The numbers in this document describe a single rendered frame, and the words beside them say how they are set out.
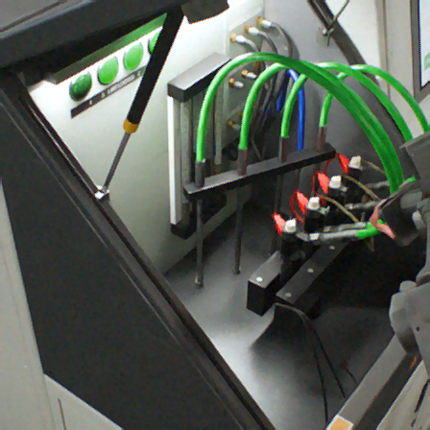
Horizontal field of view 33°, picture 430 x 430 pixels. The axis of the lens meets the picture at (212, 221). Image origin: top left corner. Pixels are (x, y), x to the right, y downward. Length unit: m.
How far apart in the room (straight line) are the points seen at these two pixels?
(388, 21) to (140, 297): 0.75
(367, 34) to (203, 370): 0.74
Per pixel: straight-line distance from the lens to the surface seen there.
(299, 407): 1.39
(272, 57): 1.15
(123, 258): 1.03
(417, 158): 1.01
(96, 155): 1.25
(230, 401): 1.08
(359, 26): 1.48
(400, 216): 1.11
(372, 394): 1.28
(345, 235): 1.24
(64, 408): 1.53
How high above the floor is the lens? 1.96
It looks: 41 degrees down
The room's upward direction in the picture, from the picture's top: 1 degrees clockwise
